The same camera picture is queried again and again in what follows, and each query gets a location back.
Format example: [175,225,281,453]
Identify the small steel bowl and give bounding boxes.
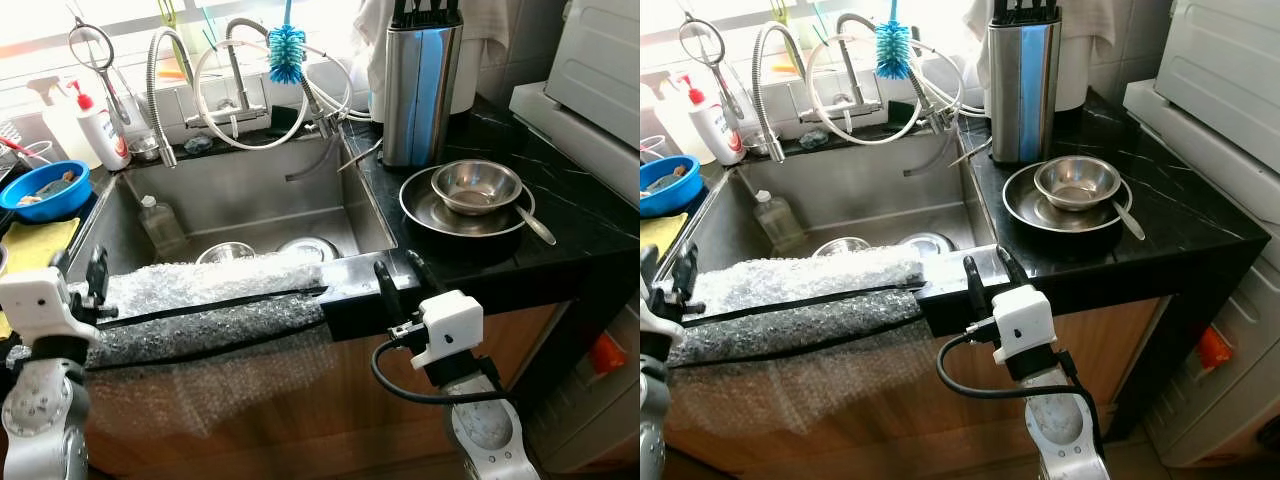
[195,241,258,266]
[812,237,871,258]

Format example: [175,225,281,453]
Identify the large steel plate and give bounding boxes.
[1002,160,1134,234]
[399,163,536,238]

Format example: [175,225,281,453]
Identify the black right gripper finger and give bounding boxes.
[375,259,403,323]
[996,245,1027,293]
[408,250,439,299]
[962,254,989,319]

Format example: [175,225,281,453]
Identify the white water filter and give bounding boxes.
[450,40,491,116]
[1060,35,1093,111]

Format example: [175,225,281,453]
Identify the steel knife block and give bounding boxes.
[382,0,464,168]
[988,0,1063,164]

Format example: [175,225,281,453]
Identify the hanging metal strainer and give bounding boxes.
[66,0,131,126]
[678,0,746,121]

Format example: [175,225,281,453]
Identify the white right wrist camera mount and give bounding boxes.
[410,290,485,371]
[990,285,1057,366]

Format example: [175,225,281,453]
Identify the flexible steel faucet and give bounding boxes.
[752,22,801,163]
[146,27,196,169]

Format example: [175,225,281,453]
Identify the white red pump soap bottle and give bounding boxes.
[68,78,131,171]
[675,72,746,166]

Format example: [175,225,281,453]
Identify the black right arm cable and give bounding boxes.
[936,318,1103,453]
[370,320,511,406]

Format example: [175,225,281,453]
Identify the white hose loop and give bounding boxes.
[192,38,353,152]
[805,35,966,147]

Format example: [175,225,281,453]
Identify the clear bubble wrap sheet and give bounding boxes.
[5,250,331,371]
[665,245,926,366]

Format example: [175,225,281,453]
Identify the blue plastic bowl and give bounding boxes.
[0,160,93,223]
[640,153,703,218]

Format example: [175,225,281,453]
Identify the large steel bowl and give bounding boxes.
[431,159,523,216]
[1033,155,1122,212]

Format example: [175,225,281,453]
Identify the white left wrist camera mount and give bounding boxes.
[0,268,77,341]
[640,298,679,346]

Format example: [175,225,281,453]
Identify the blue bottle brush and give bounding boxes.
[267,0,307,85]
[875,0,913,80]

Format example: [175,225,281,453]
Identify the chrome tap mixer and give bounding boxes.
[185,45,271,131]
[797,40,881,126]

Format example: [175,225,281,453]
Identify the clear plastic bottle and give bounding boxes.
[137,195,186,251]
[752,190,799,246]

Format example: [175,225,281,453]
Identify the orange plastic object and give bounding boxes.
[588,335,626,379]
[1197,325,1233,371]

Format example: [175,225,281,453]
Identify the clear thin hose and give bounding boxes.
[903,125,956,179]
[285,130,346,183]

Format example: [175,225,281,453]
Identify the small steel plate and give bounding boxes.
[897,232,956,256]
[277,236,341,263]

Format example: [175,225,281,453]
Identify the translucent spray bottle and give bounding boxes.
[28,75,101,169]
[642,70,713,161]

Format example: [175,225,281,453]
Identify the grey gooseneck filter tap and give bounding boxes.
[225,17,336,139]
[835,13,951,134]

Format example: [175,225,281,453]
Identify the steel sink basin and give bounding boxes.
[65,135,396,291]
[670,130,991,281]

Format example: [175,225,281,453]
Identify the thin wooden stick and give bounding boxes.
[948,137,993,168]
[335,140,383,173]

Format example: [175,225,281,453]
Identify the wooden cabinet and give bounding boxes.
[85,300,581,480]
[665,300,1166,480]

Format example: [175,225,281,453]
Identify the steel spoon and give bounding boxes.
[1110,198,1147,242]
[515,205,558,247]

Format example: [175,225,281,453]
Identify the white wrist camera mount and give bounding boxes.
[0,268,77,341]
[640,298,679,346]
[410,290,485,371]
[990,285,1057,366]

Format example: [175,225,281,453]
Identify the white washing machine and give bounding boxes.
[1122,0,1280,471]
[508,0,641,471]

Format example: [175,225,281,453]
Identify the grey orange scrub pad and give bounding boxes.
[645,165,693,194]
[15,170,79,206]

